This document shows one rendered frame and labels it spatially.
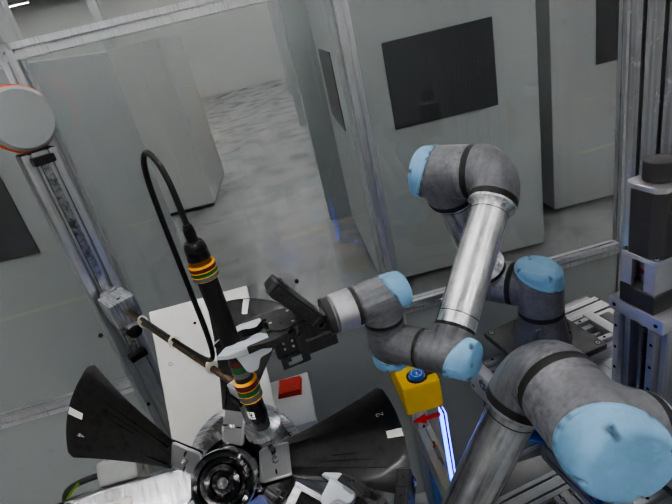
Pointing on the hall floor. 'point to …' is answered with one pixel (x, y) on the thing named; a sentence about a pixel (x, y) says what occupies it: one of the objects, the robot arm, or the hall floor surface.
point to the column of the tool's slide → (145, 382)
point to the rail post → (426, 475)
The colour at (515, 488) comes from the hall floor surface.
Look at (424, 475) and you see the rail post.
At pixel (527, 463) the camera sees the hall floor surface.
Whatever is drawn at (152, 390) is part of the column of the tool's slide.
